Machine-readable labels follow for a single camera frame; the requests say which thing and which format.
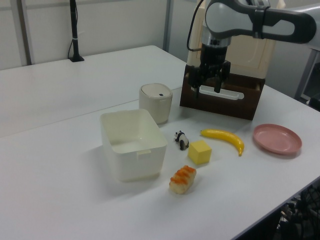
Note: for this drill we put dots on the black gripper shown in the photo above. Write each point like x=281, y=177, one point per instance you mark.
x=213, y=58

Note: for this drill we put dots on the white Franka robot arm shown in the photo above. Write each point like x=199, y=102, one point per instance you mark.
x=275, y=22

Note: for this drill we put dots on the dark wood drawer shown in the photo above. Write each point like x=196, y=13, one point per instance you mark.
x=220, y=107

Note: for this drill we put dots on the dark wood drawer cabinet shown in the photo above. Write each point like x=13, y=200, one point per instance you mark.
x=247, y=78

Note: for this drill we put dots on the yellow toy banana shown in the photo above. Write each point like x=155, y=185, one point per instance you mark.
x=225, y=136

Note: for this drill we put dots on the beige small trash can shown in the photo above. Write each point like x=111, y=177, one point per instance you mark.
x=155, y=110

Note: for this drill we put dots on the toy panda figure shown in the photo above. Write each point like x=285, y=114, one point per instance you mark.
x=183, y=142

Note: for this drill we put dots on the yellow cube block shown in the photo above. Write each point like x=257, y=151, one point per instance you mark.
x=198, y=153

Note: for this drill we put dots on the pink plastic plate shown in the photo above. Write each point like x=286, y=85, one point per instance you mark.
x=275, y=137

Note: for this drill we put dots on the shrimp sushi toy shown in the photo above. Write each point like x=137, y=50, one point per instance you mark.
x=182, y=181

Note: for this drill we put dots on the cream open plastic bin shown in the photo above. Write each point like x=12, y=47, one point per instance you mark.
x=135, y=165

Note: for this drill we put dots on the dark equipment below table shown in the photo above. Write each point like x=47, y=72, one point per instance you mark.
x=307, y=212

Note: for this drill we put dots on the black camera pole stand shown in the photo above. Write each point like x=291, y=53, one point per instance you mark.
x=74, y=30

